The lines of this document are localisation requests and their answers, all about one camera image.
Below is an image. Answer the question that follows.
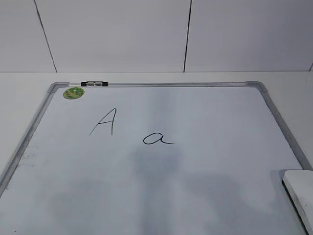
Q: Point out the white board eraser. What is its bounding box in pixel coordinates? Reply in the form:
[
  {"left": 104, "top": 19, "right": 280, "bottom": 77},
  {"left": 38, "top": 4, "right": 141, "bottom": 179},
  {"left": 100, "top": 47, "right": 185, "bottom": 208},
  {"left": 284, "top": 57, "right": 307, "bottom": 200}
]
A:
[{"left": 283, "top": 170, "right": 313, "bottom": 235}]

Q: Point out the black and silver board clip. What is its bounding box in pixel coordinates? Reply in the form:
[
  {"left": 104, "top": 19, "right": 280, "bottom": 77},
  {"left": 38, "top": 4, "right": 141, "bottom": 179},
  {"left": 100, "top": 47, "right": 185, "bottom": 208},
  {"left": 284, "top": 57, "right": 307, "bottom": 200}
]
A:
[{"left": 80, "top": 81, "right": 108, "bottom": 87}]

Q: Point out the round green magnet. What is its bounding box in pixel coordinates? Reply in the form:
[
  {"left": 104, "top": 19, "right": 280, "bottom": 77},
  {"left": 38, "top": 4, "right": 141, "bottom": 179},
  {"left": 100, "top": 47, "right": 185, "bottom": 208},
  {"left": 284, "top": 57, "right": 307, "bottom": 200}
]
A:
[{"left": 63, "top": 87, "right": 85, "bottom": 100}]

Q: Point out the white board with grey frame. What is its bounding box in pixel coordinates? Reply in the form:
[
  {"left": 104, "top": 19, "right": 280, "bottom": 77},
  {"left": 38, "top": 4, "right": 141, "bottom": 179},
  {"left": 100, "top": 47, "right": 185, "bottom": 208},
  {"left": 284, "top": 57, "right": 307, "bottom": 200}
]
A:
[{"left": 0, "top": 81, "right": 311, "bottom": 235}]

